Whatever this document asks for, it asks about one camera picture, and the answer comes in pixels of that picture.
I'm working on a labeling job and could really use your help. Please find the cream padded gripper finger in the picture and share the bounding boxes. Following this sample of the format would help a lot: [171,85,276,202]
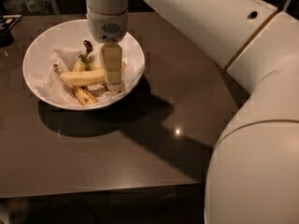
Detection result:
[101,40,122,88]

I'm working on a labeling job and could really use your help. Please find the yellow banana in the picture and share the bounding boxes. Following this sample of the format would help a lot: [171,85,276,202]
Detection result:
[52,62,127,87]

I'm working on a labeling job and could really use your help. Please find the white paper liner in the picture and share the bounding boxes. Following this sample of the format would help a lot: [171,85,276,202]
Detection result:
[34,35,145,110]

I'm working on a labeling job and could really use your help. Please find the black object at left edge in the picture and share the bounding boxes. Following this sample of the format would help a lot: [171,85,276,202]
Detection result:
[0,15,21,48]

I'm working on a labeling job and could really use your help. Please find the right spotted banana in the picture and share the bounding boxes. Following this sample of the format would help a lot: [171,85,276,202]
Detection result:
[79,54,124,93]

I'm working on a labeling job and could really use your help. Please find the left spotted banana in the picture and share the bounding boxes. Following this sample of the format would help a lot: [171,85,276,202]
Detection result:
[73,40,97,105]

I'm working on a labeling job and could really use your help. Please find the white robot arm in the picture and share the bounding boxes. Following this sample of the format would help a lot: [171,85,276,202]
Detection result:
[86,0,299,224]

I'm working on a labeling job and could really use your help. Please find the shelf with bottles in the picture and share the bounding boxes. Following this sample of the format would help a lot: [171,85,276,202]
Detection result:
[0,0,59,16]

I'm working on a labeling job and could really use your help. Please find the white bowl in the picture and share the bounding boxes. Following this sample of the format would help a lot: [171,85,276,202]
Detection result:
[22,19,146,111]

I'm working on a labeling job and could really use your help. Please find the spotted banana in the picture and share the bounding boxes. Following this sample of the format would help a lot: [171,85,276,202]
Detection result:
[73,40,97,105]
[79,54,124,93]

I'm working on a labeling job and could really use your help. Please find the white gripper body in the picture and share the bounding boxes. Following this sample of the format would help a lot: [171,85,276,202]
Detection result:
[87,7,128,43]

